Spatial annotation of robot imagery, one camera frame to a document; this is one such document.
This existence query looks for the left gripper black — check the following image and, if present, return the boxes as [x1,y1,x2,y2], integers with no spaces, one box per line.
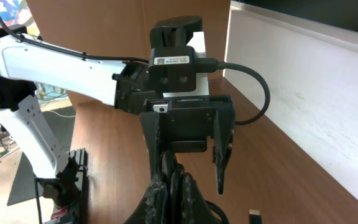
[140,95,235,195]

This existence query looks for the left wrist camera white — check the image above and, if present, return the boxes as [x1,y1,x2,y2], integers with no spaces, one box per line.
[148,30,209,97]

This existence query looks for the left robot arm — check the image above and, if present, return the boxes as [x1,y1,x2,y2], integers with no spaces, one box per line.
[0,16,235,223]

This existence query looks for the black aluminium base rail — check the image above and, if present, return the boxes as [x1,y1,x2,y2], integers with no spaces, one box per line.
[34,148,89,224]

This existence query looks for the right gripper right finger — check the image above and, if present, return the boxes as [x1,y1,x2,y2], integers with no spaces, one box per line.
[181,172,221,224]

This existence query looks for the left camera cable black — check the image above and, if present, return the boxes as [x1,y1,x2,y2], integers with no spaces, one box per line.
[0,16,270,125]

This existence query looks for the black USB cable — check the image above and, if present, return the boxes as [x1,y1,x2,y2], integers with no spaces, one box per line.
[160,149,264,224]

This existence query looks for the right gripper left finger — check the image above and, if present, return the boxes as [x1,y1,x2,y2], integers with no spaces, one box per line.
[124,172,168,224]

